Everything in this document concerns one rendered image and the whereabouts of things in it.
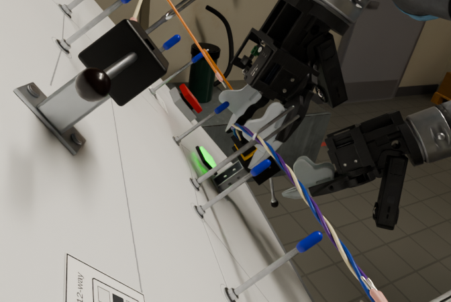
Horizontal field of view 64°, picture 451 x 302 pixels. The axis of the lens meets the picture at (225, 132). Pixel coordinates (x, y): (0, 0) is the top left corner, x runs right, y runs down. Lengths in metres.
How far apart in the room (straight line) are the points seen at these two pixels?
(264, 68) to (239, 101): 0.11
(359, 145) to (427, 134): 0.09
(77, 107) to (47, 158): 0.03
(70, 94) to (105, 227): 0.07
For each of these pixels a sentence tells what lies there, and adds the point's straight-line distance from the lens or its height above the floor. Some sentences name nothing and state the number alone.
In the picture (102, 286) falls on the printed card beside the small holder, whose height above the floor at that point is 1.26.
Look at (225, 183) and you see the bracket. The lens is 0.53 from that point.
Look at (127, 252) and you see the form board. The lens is 0.20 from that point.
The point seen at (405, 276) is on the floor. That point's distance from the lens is 2.22.
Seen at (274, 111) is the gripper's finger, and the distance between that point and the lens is 0.45.
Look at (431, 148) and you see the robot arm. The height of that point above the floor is 1.19.
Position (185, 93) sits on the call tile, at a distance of 0.70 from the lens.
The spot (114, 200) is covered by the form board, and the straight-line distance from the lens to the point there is 0.23.
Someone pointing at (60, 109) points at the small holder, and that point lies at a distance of 0.22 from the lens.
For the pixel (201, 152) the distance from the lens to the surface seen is 0.57.
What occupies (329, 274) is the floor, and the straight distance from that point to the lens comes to 2.01.
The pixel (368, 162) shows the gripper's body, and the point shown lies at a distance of 0.56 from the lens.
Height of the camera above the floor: 1.40
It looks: 29 degrees down
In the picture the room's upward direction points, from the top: 10 degrees clockwise
